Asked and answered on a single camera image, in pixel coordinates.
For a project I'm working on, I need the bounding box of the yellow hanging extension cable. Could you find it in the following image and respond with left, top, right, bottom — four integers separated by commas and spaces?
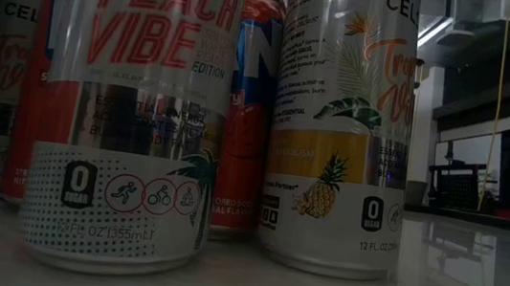
476, 0, 510, 214

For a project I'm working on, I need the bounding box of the black wire mesh cart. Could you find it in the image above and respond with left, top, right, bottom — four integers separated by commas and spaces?
423, 155, 504, 216

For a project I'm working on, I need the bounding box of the Celsius Peach Vibe can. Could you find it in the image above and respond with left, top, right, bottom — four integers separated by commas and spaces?
12, 0, 246, 286

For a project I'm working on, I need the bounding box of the grey plastic bin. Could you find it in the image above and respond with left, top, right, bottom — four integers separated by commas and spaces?
404, 179, 431, 208

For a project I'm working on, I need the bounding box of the red Fanta strawberry can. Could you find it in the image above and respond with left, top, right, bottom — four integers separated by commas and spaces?
208, 0, 290, 247
0, 0, 71, 210

